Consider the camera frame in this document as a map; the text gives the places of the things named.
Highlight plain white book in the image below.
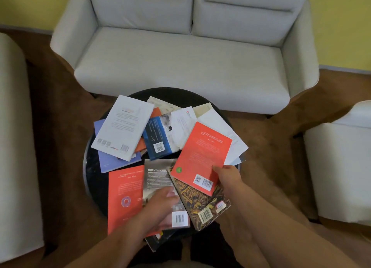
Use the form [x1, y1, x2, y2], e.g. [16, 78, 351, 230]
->
[197, 108, 249, 165]

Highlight white book with red mark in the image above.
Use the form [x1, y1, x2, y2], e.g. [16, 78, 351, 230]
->
[169, 106, 198, 151]

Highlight person's left hand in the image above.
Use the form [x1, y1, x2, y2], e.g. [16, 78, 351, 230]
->
[136, 186, 180, 237]

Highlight red book with green dot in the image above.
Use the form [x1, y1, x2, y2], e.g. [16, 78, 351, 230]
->
[170, 121, 232, 197]

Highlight blue and white book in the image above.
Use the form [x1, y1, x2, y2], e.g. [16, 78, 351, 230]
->
[143, 114, 181, 161]

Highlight round black side table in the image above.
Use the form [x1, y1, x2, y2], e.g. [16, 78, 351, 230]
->
[83, 87, 242, 240]

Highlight lavender book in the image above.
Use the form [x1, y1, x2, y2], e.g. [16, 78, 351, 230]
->
[93, 119, 142, 173]

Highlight orange book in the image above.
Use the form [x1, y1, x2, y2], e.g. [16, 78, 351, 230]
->
[134, 107, 162, 154]

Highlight person's black trousers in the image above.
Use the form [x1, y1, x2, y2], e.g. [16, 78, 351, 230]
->
[129, 223, 242, 268]

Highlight grey photo cover book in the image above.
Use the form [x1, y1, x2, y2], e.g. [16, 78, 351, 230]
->
[142, 159, 191, 229]

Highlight dark cover book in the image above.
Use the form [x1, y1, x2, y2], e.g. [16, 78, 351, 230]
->
[144, 229, 177, 253]

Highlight person's right forearm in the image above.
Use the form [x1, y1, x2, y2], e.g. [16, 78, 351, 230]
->
[230, 187, 361, 268]

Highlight cream book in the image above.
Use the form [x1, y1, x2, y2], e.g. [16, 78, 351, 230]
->
[193, 103, 213, 118]

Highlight brown yellow patterned book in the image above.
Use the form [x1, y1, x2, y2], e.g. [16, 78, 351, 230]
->
[168, 166, 232, 231]

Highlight white two-seat sofa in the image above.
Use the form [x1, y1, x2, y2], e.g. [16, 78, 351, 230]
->
[50, 0, 320, 115]

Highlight large white book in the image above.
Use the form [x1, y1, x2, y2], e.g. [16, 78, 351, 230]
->
[91, 95, 154, 162]

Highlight person's right hand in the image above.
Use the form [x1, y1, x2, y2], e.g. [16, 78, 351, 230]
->
[212, 165, 243, 195]

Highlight white armchair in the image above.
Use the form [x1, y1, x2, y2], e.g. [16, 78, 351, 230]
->
[303, 100, 371, 226]
[0, 32, 45, 264]

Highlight beige illustrated book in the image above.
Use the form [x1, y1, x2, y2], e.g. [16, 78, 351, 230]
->
[146, 96, 183, 115]

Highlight red book with ring print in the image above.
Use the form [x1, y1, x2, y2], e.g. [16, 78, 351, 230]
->
[107, 165, 163, 238]

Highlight person's left forearm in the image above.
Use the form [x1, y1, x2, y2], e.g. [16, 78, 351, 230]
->
[64, 217, 147, 268]

